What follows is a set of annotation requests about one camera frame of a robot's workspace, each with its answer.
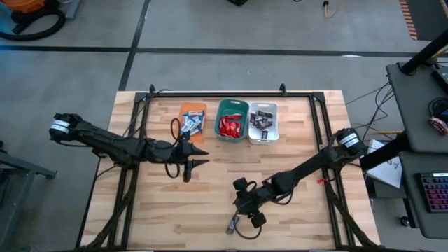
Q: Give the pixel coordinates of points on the red KitKat bar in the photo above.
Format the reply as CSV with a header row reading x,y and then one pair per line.
x,y
229,117
234,129
228,129
223,127
238,129

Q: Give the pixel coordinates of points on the grey metal cart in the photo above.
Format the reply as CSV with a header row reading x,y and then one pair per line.
x,y
28,167

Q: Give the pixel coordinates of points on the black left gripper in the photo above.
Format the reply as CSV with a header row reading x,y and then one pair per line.
x,y
183,154

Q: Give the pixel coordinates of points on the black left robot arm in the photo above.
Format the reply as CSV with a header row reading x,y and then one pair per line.
x,y
105,143

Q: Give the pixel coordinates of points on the white plastic basket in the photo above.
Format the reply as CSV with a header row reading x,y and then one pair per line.
x,y
253,134

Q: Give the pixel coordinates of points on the black laptop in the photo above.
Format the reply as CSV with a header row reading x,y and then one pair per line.
x,y
441,78

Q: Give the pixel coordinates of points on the orange plastic basket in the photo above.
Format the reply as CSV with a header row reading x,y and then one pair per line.
x,y
192,106

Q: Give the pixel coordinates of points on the white paper sheet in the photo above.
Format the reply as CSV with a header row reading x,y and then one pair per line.
x,y
390,173

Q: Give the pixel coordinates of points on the black stand pole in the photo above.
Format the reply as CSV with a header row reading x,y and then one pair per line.
x,y
427,52

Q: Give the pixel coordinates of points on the grey desk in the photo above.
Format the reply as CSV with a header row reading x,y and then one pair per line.
x,y
413,105
434,224

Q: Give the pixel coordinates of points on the orange shop vacuum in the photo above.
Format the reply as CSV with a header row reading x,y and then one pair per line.
x,y
21,4

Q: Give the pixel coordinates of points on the small red tag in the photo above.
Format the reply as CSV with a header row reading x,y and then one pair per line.
x,y
322,180

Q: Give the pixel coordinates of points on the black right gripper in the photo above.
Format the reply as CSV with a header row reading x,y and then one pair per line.
x,y
250,199

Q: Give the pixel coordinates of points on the black keyboard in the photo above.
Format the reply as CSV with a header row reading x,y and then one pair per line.
x,y
435,192

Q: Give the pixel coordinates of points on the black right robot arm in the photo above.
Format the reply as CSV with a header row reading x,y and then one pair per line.
x,y
308,168

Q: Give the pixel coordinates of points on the green plastic basket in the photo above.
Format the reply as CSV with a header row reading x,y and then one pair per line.
x,y
232,106

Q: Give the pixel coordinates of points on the dark mat striped edge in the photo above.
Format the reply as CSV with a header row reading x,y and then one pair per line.
x,y
430,17

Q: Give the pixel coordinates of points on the black aluminium rig frame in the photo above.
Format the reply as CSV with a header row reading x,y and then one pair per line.
x,y
245,94

